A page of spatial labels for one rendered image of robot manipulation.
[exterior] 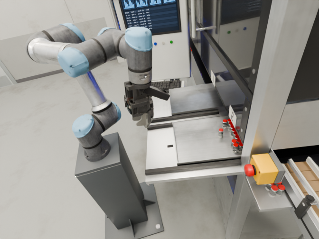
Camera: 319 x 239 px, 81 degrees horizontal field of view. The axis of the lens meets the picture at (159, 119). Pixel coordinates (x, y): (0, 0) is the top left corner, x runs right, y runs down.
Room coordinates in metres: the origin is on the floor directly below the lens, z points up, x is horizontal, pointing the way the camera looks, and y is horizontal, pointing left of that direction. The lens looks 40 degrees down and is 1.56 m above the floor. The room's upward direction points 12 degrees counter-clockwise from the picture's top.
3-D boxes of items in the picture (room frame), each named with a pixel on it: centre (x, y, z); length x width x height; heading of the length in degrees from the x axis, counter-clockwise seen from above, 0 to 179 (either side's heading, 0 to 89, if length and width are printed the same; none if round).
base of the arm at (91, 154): (0.76, 0.39, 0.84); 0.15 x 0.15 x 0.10
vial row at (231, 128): (0.57, -0.33, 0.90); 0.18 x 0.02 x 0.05; 174
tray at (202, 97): (0.92, -0.26, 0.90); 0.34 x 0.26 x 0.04; 84
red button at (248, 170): (0.33, -0.26, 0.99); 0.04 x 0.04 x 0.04; 84
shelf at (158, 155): (0.76, -0.17, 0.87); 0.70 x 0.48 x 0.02; 174
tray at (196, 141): (0.59, -0.22, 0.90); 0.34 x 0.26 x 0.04; 84
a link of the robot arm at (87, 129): (0.77, 0.38, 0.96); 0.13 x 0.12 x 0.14; 132
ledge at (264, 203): (0.31, -0.35, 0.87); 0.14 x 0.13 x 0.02; 84
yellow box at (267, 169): (0.33, -0.31, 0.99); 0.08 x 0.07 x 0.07; 84
